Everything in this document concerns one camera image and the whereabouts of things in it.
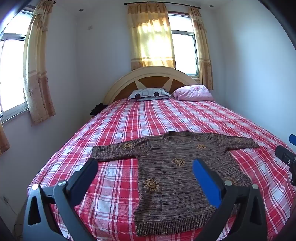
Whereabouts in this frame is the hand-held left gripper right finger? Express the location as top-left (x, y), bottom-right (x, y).
top-left (193, 159), bottom-right (270, 241)

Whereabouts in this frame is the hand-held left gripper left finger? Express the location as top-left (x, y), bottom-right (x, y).
top-left (22, 158), bottom-right (100, 241)

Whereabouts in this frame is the brown knit sweater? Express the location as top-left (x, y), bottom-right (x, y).
top-left (91, 130), bottom-right (261, 237)

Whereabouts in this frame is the red plaid bed sheet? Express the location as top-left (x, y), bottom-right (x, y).
top-left (26, 97), bottom-right (296, 241)

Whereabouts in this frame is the pink pillow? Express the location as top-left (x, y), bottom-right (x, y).
top-left (173, 85), bottom-right (214, 102)

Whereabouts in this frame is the yellow floral curtain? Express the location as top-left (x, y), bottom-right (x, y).
top-left (188, 7), bottom-right (214, 91)
top-left (0, 123), bottom-right (11, 157)
top-left (23, 0), bottom-right (56, 126)
top-left (127, 3), bottom-right (176, 71)

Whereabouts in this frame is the white patterned pillow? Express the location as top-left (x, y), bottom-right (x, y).
top-left (128, 87), bottom-right (171, 102)

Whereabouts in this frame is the cream wooden headboard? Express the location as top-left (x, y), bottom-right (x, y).
top-left (103, 66), bottom-right (199, 105)

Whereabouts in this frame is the black curtain rod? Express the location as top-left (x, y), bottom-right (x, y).
top-left (124, 2), bottom-right (201, 10)

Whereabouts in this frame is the aluminium frame window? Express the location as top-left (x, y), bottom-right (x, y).
top-left (168, 13), bottom-right (201, 78)
top-left (0, 11), bottom-right (33, 124)

